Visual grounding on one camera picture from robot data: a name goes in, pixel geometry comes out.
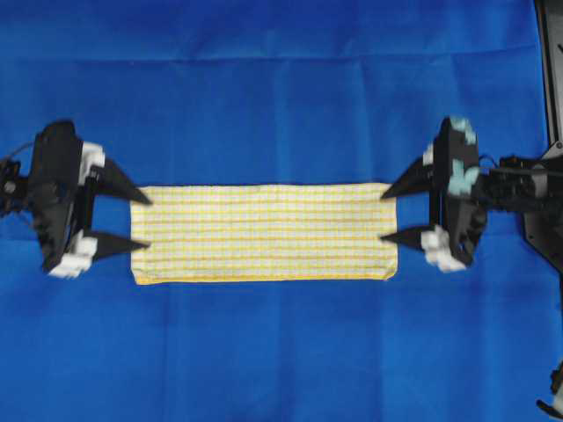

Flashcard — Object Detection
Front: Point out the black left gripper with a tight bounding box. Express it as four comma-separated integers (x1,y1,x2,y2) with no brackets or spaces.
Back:
28,120,152,279

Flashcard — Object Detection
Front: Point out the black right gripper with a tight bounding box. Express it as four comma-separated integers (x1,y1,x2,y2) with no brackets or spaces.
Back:
379,116,487,273

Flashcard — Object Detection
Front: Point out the yellow checked towel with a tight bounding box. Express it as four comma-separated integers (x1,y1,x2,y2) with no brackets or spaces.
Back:
130,183,398,285

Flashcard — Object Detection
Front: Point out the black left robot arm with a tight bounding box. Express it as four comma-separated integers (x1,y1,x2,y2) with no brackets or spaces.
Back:
1,120,152,279

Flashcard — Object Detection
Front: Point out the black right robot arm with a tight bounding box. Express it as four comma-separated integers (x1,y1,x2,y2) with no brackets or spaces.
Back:
380,116,562,273

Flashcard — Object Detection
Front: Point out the black aluminium table frame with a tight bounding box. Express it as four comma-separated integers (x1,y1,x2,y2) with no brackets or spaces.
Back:
534,0,562,149

